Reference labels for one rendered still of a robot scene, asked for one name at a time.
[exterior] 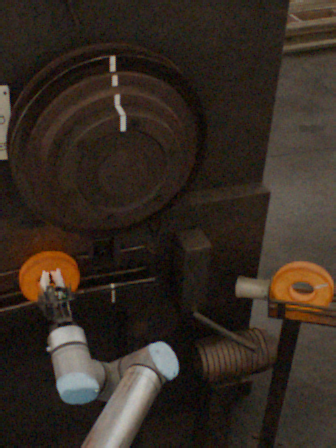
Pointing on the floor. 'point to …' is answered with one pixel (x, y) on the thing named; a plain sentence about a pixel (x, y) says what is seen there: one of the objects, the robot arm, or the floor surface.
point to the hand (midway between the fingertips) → (49, 272)
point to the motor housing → (224, 381)
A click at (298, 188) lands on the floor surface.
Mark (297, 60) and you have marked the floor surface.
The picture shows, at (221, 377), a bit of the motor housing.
